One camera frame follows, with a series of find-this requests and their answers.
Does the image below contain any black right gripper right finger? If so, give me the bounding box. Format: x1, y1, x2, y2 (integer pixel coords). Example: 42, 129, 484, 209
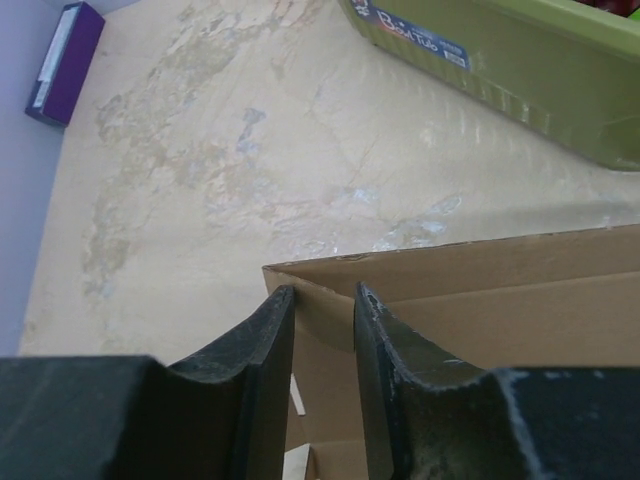
353, 284, 639, 479

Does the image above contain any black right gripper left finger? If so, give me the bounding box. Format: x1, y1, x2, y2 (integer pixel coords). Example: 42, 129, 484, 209
1, 286, 295, 479

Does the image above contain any brown cardboard paper box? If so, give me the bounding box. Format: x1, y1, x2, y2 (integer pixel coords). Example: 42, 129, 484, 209
263, 225, 639, 479

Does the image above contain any purple rectangular box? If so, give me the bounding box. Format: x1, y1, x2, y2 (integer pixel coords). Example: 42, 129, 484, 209
25, 1, 105, 129

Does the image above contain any green plastic tub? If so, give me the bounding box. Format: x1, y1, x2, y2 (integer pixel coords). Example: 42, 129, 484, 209
341, 0, 639, 171

